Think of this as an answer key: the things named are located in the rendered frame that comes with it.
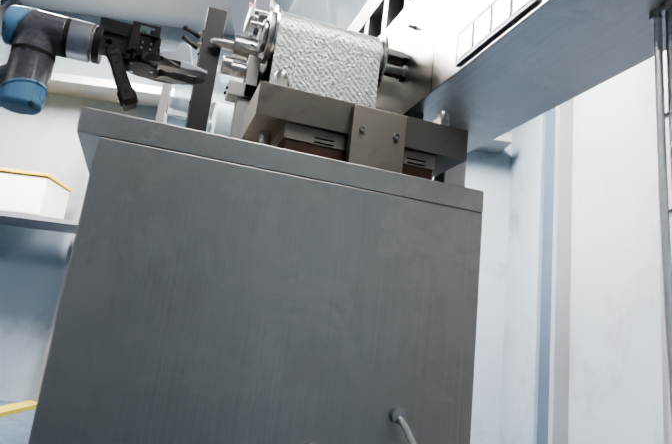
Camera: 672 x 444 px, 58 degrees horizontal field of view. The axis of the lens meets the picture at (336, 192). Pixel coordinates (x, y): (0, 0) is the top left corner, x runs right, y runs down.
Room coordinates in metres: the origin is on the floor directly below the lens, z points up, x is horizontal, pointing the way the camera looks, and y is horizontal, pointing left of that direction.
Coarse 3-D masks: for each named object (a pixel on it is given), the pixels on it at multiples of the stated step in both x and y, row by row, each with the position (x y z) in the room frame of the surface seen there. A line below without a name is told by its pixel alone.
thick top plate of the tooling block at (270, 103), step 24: (264, 96) 0.95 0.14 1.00; (288, 96) 0.96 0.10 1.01; (312, 96) 0.97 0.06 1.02; (264, 120) 0.97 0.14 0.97; (288, 120) 0.96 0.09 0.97; (312, 120) 0.97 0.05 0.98; (336, 120) 0.98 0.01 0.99; (408, 120) 1.02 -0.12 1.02; (408, 144) 1.02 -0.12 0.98; (432, 144) 1.04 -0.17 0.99; (456, 144) 1.05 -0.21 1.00
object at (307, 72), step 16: (288, 48) 1.15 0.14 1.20; (272, 64) 1.15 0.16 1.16; (288, 64) 1.16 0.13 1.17; (304, 64) 1.17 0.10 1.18; (320, 64) 1.17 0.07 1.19; (336, 64) 1.18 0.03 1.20; (304, 80) 1.17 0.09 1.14; (320, 80) 1.18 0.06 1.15; (336, 80) 1.19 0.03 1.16; (352, 80) 1.20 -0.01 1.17; (368, 80) 1.21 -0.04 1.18; (336, 96) 1.19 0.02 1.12; (352, 96) 1.20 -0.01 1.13; (368, 96) 1.21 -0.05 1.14
